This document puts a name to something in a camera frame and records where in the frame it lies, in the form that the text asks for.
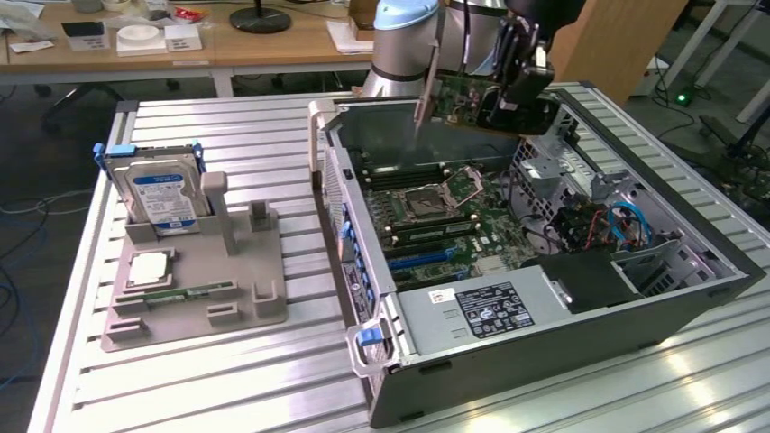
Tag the black RAM slot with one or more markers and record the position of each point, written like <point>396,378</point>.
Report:
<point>404,170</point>
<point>406,180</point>

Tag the small white sticker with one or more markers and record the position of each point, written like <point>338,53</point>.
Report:
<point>444,297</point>

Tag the grey disk bay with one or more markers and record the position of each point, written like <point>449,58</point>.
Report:
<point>656,270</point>

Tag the silver chipset heatsink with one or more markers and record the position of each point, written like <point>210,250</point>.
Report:
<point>497,265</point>

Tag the metal socket cover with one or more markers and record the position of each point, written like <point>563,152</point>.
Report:
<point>467,185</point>

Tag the black round lamp base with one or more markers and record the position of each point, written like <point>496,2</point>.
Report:
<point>261,20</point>

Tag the black power supply label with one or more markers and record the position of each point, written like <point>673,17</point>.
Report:
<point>497,311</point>

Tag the black floor stand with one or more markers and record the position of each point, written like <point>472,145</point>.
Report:
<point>737,140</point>

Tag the white paper stack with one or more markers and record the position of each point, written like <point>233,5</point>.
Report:
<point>349,38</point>

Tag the white paper label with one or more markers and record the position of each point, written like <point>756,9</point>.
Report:
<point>31,46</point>

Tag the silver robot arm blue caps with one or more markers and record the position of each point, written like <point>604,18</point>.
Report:
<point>397,58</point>

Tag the red and white packet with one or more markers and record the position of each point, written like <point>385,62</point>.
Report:
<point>188,14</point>

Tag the plain white box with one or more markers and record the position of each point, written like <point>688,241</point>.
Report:
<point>182,38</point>

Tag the black connector block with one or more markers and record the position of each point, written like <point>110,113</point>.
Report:
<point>572,227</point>

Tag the metal drive cage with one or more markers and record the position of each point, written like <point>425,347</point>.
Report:
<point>545,176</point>

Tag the green RAM stick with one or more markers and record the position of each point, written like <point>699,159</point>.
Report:
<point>181,294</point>

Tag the wooden desk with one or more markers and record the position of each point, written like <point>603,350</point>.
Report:
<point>272,49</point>

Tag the white box with black lid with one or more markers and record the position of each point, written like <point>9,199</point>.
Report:
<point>86,36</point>

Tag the grey power supply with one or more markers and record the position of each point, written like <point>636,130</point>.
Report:
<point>433,325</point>

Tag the white box with round dish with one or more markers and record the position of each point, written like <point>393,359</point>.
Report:
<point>142,41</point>

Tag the white desk frame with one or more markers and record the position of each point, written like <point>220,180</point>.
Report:
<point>716,40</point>

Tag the grey plastic parts rack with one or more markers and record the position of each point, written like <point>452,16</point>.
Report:
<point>200,270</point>

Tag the green motherboard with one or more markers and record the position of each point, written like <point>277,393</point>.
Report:
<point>481,234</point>

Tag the blue case latch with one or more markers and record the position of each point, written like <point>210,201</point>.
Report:
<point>369,338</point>

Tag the black expansion slot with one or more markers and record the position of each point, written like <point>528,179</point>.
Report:
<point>416,250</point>

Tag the brown cardboard box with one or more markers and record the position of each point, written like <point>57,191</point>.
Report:
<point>361,13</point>

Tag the wooden cabinet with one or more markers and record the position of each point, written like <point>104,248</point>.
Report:
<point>615,45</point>

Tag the hard disk in blue caddy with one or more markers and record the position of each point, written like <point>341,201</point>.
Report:
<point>160,194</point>

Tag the silver CPU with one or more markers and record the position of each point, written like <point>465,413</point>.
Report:
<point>150,269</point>

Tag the black plastic duct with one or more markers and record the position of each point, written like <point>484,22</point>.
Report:
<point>591,279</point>

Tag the black chair base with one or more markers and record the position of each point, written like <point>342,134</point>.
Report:
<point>78,101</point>

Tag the green graphics card black fan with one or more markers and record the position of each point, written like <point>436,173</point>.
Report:
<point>457,97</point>

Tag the black open PC case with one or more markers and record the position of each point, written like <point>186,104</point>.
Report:
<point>541,361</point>

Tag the dark RAM stick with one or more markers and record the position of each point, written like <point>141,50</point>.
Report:
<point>433,230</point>

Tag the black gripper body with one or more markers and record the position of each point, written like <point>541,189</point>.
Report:
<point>551,15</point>

